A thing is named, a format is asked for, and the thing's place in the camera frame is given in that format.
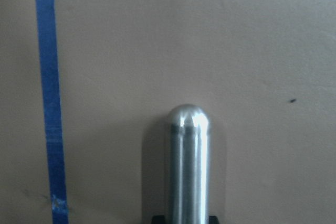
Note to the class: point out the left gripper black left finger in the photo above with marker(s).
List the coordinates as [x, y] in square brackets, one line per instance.
[158, 219]

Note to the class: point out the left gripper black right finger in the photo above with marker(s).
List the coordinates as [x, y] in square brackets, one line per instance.
[213, 220]

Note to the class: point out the steel muddler black tip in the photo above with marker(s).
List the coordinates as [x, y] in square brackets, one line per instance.
[187, 157]

